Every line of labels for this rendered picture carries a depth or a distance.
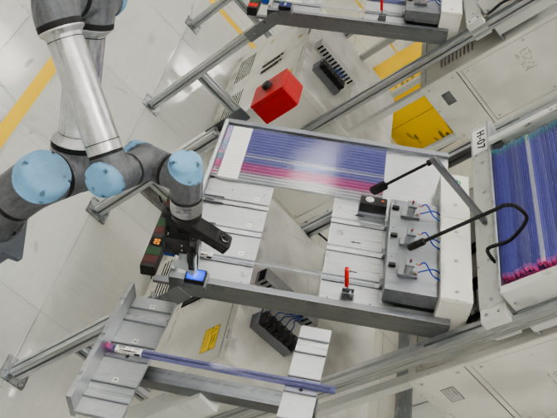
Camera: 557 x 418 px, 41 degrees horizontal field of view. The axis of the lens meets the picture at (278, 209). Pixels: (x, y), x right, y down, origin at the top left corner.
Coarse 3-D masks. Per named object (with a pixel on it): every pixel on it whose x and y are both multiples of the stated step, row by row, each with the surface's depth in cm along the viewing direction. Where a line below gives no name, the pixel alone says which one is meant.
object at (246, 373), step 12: (108, 348) 163; (156, 360) 162; (168, 360) 161; (180, 360) 160; (192, 360) 160; (228, 372) 159; (240, 372) 158; (252, 372) 158; (288, 384) 156; (300, 384) 156; (312, 384) 156; (324, 384) 156
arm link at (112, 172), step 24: (48, 0) 147; (72, 0) 149; (48, 24) 148; (72, 24) 149; (48, 48) 152; (72, 48) 150; (72, 72) 150; (96, 72) 155; (72, 96) 151; (96, 96) 152; (96, 120) 152; (96, 144) 153; (120, 144) 156; (96, 168) 152; (120, 168) 154; (96, 192) 153; (120, 192) 156
